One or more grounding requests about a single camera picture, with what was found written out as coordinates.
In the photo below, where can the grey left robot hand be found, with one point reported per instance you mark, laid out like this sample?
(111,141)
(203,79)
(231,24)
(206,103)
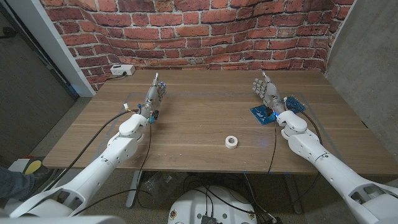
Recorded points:
(152,96)

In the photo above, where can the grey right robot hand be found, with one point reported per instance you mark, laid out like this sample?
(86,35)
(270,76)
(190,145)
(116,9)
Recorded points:
(270,93)

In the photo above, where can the blue printed gel pad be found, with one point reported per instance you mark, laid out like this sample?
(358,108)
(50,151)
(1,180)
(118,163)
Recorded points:
(259,115)

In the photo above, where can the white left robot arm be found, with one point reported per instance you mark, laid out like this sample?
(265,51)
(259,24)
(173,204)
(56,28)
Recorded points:
(102,161)

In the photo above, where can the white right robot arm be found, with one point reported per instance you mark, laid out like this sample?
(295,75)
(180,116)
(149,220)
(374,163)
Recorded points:
(326,168)

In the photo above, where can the white tape roll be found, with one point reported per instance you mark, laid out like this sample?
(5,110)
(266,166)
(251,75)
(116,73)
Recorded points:
(231,146)

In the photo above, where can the white power strip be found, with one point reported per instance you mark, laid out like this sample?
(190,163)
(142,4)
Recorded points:
(122,69)

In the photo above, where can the red brick print backdrop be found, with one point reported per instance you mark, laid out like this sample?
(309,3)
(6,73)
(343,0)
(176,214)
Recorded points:
(199,31)

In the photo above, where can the clear plastic bag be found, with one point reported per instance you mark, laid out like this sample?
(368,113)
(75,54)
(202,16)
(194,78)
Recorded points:
(161,186)

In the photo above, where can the grey table leg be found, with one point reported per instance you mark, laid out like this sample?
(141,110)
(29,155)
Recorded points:
(133,189)
(293,196)

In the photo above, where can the white robot torso base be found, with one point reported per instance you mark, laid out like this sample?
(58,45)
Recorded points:
(192,205)

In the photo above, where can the dark grey door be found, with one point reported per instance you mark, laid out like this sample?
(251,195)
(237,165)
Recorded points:
(25,93)

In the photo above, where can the yellow foot pedal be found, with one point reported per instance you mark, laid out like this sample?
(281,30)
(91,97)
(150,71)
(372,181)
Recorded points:
(32,166)

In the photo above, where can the person's leg in jeans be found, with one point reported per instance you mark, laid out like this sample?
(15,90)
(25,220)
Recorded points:
(12,185)

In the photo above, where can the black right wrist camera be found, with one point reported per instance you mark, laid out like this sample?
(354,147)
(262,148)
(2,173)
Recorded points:
(269,112)

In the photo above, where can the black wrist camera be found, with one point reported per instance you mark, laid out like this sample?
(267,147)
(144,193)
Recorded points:
(154,115)
(269,112)

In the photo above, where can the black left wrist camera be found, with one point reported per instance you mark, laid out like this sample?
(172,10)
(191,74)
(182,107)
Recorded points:
(154,115)

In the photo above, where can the white door frame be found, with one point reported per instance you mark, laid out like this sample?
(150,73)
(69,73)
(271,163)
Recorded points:
(46,37)

